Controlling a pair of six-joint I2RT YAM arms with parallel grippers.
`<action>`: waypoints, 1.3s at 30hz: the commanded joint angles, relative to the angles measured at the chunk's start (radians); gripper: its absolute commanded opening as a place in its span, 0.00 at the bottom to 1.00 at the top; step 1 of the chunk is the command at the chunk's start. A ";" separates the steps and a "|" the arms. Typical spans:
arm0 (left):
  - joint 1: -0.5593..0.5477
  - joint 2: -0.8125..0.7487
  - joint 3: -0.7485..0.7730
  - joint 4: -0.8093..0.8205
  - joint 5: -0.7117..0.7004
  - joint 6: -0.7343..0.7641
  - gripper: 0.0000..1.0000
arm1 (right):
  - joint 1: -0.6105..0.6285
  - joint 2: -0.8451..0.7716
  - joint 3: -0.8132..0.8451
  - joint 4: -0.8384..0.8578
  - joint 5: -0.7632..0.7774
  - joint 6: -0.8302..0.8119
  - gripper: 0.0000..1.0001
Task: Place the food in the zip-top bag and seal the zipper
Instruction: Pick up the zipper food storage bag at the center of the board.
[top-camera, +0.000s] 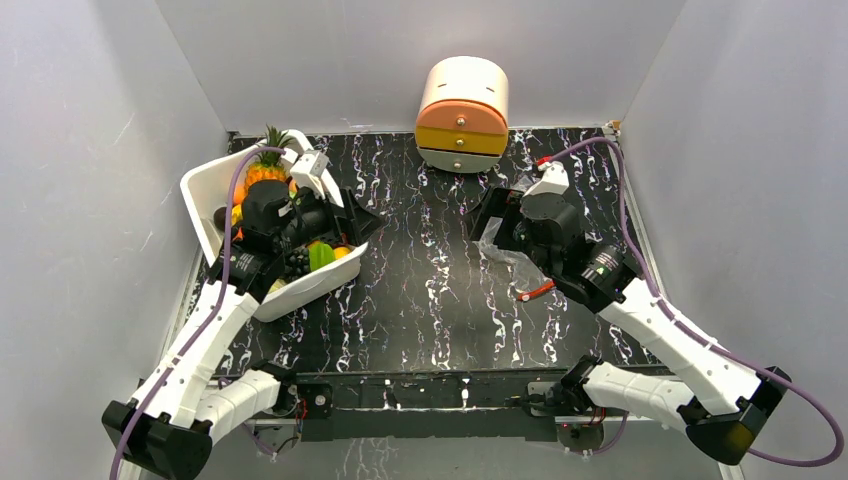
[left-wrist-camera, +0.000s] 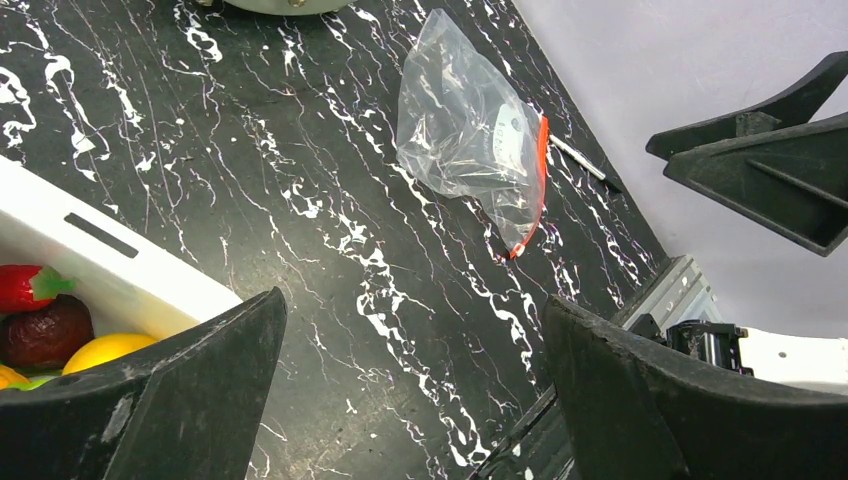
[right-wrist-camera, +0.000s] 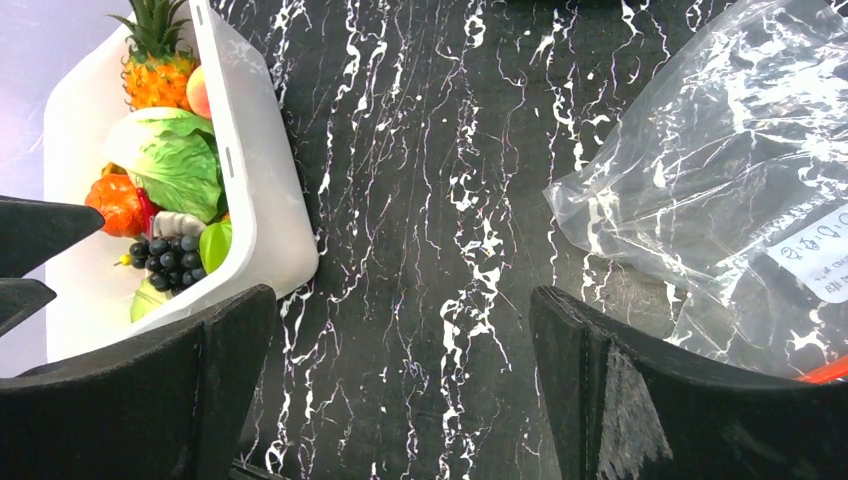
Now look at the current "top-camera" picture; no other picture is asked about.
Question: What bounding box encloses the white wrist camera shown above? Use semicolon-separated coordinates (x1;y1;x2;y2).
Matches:
290;150;329;199
524;156;570;197

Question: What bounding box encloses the green toy star fruit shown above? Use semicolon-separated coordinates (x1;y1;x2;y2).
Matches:
307;241;336;272

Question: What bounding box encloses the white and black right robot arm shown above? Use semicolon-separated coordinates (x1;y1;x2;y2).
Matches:
465;187;786;465

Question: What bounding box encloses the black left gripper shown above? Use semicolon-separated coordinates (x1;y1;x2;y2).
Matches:
274;181;385;255

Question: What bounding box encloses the white plastic food bin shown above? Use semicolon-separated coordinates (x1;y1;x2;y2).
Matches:
180;138;369;322

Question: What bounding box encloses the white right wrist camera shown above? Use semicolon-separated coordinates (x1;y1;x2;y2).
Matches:
524;156;570;197

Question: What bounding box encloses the black toy grape bunch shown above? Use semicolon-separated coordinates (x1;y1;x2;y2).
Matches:
282;247;312;283

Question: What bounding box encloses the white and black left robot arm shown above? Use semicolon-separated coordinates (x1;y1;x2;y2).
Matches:
102;181;383;479

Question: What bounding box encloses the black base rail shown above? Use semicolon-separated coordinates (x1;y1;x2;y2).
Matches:
235;370;670;444

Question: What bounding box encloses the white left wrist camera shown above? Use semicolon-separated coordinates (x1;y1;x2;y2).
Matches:
290;150;329;199

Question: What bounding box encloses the small yellow toy fruit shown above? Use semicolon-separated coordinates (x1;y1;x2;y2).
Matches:
333;246;351;260

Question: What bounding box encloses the clear zip bag orange zipper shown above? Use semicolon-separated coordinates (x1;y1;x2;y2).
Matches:
472;179;555;303

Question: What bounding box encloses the round pastel drawer cabinet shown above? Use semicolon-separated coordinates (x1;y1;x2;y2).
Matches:
414;56;509;174

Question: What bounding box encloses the toy pineapple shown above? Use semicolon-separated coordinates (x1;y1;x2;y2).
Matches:
244;125;290;191

